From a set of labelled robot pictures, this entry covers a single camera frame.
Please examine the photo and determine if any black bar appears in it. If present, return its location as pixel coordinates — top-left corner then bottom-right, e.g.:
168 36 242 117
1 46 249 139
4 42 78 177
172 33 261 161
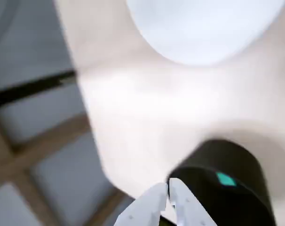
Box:
0 70 77 108

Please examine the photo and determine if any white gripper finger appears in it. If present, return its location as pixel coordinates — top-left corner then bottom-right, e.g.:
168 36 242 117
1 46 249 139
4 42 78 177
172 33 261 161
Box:
118 182 168 226
168 178 220 226

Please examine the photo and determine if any white paper plate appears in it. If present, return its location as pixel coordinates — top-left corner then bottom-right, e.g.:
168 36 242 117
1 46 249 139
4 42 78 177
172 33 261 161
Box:
125 0 285 66

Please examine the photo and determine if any green cube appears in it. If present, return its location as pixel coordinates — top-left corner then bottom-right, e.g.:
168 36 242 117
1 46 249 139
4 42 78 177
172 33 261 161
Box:
214 171 237 188

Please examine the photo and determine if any black bin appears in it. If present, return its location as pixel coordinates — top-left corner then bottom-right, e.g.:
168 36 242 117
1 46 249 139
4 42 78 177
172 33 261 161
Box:
166 138 277 226

